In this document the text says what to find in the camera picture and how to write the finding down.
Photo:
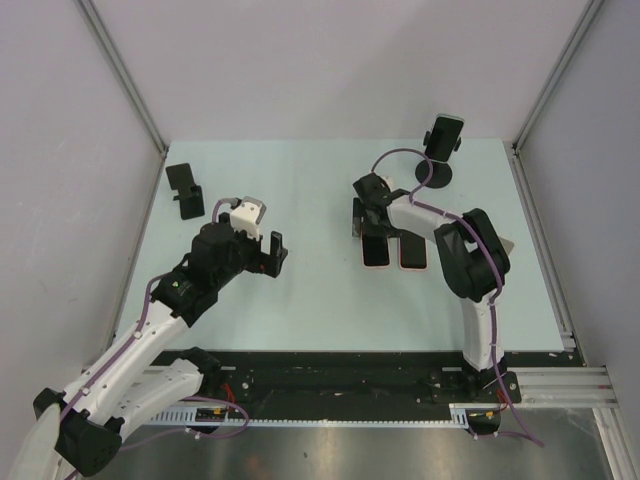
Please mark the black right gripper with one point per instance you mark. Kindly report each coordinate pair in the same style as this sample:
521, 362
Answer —
360, 211

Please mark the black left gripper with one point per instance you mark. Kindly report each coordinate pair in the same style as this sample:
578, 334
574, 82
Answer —
263, 262

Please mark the pink-cased phone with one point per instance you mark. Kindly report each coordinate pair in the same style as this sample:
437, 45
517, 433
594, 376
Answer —
412, 254
375, 251

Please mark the black round-base phone stand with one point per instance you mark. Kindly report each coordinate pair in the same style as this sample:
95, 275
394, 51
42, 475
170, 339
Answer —
440, 173

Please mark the black folding phone stand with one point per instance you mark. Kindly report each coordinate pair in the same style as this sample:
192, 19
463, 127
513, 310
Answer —
188, 193

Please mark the white-cased phone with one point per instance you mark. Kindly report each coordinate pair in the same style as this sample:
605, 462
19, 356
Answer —
444, 137

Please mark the white phone stand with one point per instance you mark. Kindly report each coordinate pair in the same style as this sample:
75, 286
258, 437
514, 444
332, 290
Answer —
507, 245

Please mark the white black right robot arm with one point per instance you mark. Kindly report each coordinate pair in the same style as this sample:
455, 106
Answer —
472, 257

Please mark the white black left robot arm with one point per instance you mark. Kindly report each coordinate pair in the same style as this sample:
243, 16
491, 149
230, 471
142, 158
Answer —
101, 408

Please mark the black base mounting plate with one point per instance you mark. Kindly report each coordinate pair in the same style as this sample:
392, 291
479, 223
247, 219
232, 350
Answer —
350, 386

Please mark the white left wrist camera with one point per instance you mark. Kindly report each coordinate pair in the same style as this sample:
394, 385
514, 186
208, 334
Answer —
247, 216

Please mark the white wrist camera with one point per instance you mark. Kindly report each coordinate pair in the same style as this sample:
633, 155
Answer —
247, 216
389, 181

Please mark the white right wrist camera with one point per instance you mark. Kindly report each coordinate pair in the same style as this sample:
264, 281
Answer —
389, 181

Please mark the aluminium frame rail right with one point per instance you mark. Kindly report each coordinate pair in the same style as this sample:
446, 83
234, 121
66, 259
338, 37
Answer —
581, 29

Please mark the aluminium frame rail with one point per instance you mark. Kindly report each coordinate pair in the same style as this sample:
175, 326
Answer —
581, 29
115, 61

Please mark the white slotted cable duct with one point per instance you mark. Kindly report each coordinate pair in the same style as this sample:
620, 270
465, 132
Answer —
197, 416

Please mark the aluminium frame rail left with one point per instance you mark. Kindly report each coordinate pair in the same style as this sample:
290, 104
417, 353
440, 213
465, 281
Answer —
115, 61

